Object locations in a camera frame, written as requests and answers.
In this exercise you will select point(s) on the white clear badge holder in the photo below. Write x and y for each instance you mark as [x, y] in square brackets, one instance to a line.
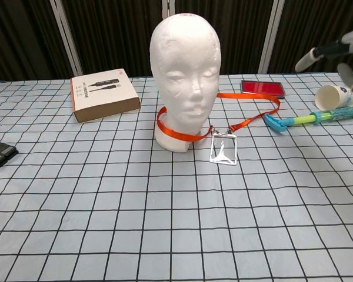
[223, 135]

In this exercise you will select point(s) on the white foam mannequin head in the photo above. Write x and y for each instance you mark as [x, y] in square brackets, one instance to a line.
[185, 58]

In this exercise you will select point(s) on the white paper cup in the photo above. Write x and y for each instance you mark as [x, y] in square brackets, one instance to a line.
[329, 98]

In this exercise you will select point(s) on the blue green toy water gun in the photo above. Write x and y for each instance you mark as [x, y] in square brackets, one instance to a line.
[300, 120]

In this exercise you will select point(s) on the red ink pad case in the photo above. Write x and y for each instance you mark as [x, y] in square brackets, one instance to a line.
[261, 87]

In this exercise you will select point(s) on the blue checkered tablecloth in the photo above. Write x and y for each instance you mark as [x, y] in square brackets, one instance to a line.
[135, 205]

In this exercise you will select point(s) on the black folded keyboard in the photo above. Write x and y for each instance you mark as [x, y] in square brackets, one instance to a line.
[0, 152]

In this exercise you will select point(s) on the black folding screen grey frame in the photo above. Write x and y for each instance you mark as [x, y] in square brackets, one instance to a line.
[120, 35]

